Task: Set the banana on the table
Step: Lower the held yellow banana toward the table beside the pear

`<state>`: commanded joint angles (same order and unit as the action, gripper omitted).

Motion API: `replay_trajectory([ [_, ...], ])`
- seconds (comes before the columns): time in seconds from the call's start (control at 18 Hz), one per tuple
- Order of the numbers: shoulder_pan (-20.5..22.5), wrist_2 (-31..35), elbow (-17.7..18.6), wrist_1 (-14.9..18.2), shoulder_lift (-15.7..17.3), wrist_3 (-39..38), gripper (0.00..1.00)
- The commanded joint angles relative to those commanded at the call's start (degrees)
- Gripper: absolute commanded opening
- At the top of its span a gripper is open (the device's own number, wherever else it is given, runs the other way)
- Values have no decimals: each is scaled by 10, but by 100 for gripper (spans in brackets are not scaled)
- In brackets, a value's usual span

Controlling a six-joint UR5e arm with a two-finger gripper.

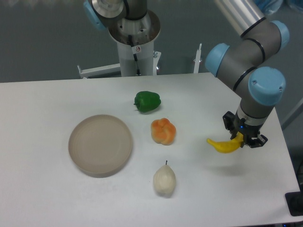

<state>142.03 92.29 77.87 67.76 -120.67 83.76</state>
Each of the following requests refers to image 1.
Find green toy bell pepper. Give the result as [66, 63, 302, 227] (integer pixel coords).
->
[134, 91, 161, 113]

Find white metal frame bracket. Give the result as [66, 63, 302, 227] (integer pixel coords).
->
[77, 63, 121, 79]

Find orange knotted bread roll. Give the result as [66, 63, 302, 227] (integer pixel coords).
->
[151, 118, 177, 146]

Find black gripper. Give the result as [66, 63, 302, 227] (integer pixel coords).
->
[223, 111, 268, 148]

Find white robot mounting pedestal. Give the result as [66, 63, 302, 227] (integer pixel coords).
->
[109, 10, 160, 77]

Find black cable on pedestal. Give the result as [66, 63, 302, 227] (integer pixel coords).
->
[127, 35, 142, 77]

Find beige round plate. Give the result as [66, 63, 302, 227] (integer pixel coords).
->
[68, 114, 133, 178]

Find pale toy pear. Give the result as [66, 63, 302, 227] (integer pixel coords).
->
[153, 161, 177, 196]

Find white upright bracket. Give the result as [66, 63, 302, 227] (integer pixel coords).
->
[193, 43, 202, 73]

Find black device at table edge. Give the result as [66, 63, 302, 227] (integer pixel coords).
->
[285, 192, 303, 217]

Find yellow toy banana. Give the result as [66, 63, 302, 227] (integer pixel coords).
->
[206, 133, 243, 154]

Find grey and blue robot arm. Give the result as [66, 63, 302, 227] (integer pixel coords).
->
[83, 0, 289, 148]

